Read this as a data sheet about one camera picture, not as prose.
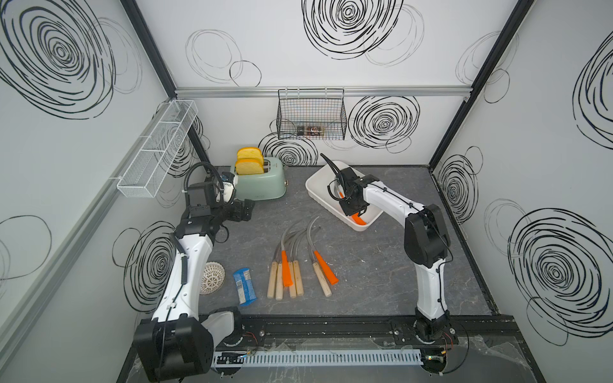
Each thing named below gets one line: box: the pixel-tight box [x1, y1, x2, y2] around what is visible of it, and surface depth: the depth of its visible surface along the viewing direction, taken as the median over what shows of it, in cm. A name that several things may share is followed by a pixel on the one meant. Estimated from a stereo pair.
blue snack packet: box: [233, 268, 258, 307], surface depth 84 cm
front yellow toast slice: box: [234, 157, 265, 175], surface depth 97 cm
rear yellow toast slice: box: [236, 146, 264, 159], surface depth 98 cm
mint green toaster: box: [229, 156, 288, 201], surface depth 103 cm
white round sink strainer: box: [199, 260, 226, 296], surface depth 85 cm
